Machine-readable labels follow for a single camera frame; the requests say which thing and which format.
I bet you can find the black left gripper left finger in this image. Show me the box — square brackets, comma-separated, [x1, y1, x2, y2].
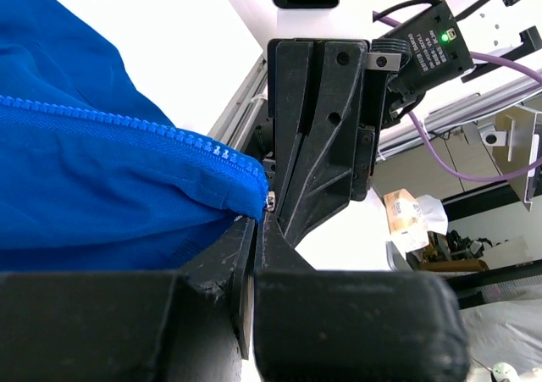
[1, 219, 257, 381]

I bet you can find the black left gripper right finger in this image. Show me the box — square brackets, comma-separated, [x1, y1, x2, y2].
[253, 215, 470, 381]

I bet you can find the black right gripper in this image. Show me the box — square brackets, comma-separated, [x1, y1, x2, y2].
[268, 38, 412, 246]

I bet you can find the blue white red hooded jacket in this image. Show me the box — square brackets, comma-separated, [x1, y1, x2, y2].
[1, 0, 268, 272]

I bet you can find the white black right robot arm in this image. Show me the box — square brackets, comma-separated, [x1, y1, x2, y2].
[267, 0, 541, 245]

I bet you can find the tissue box on desk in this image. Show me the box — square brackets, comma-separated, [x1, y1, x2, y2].
[384, 189, 429, 252]

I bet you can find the white cloth bottom right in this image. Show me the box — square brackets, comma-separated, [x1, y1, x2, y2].
[462, 299, 541, 381]

